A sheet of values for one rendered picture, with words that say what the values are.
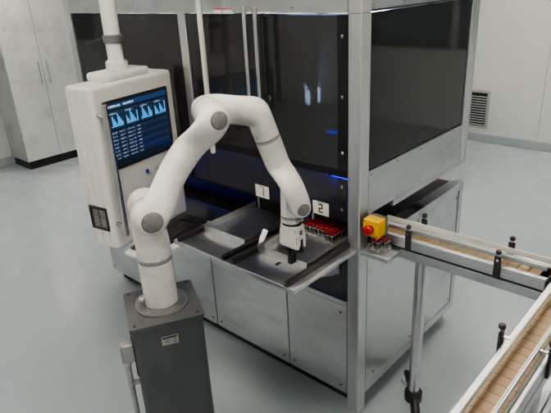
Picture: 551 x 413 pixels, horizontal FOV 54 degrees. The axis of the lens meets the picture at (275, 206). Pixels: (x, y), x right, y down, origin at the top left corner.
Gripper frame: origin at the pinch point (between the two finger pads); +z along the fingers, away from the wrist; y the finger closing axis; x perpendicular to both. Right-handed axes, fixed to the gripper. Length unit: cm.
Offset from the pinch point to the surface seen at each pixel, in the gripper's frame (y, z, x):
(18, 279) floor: 250, 97, 14
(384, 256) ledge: -23.6, 2.9, -29.7
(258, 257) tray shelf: 16.3, 4.6, 1.8
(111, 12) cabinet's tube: 96, -89, 6
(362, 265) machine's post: -12.8, 11.4, -30.2
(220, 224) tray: 53, 4, -10
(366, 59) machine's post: -12, -73, -28
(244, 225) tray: 42.7, 4.1, -16.4
